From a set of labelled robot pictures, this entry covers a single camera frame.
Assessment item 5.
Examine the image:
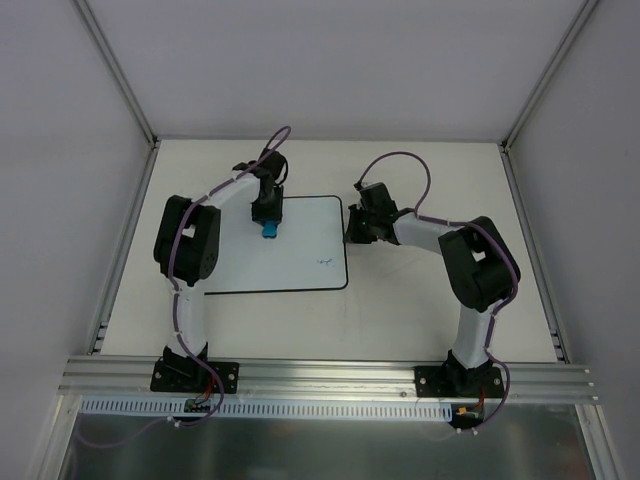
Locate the blue whiteboard eraser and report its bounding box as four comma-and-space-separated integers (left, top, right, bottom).
262, 221, 279, 239

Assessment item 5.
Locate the white whiteboard black frame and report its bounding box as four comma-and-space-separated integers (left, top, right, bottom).
203, 195, 348, 295

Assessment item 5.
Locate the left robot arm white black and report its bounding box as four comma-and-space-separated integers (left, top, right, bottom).
150, 148, 288, 393

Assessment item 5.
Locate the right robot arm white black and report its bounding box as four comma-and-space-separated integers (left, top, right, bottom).
345, 182, 521, 398

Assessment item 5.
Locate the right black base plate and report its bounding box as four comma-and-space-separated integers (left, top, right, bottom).
414, 365, 504, 399

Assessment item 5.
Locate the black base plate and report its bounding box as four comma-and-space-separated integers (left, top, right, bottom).
150, 356, 240, 394
414, 365, 504, 399

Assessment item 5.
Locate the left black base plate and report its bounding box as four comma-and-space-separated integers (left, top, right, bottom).
150, 356, 240, 394

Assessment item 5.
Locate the white slotted cable duct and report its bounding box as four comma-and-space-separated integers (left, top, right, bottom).
79, 396, 453, 423

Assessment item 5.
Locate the left aluminium frame post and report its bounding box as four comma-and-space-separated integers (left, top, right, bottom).
70, 0, 157, 147

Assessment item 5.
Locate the aluminium frame post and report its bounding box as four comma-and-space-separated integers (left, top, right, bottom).
70, 0, 157, 147
501, 0, 600, 153

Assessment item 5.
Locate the aluminium mounting rail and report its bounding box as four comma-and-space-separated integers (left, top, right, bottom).
57, 355, 601, 405

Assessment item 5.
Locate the right aluminium frame post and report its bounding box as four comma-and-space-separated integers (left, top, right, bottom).
501, 0, 600, 153

